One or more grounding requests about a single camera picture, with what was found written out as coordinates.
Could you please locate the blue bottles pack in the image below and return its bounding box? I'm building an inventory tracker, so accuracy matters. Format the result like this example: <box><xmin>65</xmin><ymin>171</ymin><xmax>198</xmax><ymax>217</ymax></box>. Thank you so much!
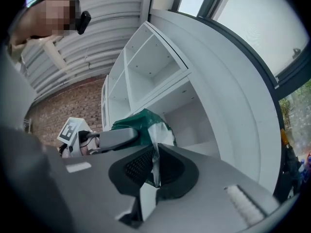
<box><xmin>298</xmin><ymin>153</ymin><xmax>311</xmax><ymax>181</ymax></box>

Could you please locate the black head-worn camera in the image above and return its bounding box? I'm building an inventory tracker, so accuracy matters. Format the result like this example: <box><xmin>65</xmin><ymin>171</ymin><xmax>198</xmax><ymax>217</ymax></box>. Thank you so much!
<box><xmin>76</xmin><ymin>10</ymin><xmax>92</xmax><ymax>35</ymax></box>

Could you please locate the green white pack of tissues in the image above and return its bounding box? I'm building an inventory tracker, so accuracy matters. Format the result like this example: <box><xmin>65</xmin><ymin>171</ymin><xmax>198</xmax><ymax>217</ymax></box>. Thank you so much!
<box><xmin>111</xmin><ymin>108</ymin><xmax>177</xmax><ymax>188</ymax></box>

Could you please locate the dark bag with orange tag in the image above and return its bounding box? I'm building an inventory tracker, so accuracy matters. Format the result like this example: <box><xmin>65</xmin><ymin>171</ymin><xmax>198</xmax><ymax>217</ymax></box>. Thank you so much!
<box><xmin>274</xmin><ymin>128</ymin><xmax>303</xmax><ymax>199</ymax></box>

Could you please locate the dark framed window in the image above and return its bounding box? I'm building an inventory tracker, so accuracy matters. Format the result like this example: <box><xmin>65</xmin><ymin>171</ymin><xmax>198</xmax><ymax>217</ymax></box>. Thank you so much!
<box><xmin>171</xmin><ymin>0</ymin><xmax>311</xmax><ymax>111</ymax></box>

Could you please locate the metal wire rack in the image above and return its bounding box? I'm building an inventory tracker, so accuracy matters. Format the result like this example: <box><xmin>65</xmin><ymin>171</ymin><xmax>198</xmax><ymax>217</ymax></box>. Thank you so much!
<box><xmin>23</xmin><ymin>118</ymin><xmax>33</xmax><ymax>133</ymax></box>

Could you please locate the person's head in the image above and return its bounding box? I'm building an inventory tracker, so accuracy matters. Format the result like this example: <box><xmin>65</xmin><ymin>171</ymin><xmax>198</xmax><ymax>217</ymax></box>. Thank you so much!
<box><xmin>8</xmin><ymin>0</ymin><xmax>81</xmax><ymax>49</ymax></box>

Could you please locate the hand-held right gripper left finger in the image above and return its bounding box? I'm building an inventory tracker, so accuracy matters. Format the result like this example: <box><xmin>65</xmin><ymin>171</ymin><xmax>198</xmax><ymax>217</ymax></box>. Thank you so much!
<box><xmin>45</xmin><ymin>145</ymin><xmax>159</xmax><ymax>233</ymax></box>

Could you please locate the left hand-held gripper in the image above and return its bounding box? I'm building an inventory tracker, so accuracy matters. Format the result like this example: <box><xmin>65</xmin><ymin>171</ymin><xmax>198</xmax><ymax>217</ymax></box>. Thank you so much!
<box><xmin>57</xmin><ymin>116</ymin><xmax>140</xmax><ymax>159</ymax></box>

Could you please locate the white cube shelf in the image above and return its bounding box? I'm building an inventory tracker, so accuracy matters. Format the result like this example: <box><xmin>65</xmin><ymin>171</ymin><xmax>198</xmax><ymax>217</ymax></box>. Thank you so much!
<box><xmin>106</xmin><ymin>20</ymin><xmax>222</xmax><ymax>160</ymax></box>

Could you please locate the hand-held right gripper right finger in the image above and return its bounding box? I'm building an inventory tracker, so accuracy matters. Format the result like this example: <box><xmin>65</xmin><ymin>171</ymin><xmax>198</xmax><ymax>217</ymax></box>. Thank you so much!
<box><xmin>143</xmin><ymin>143</ymin><xmax>280</xmax><ymax>233</ymax></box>

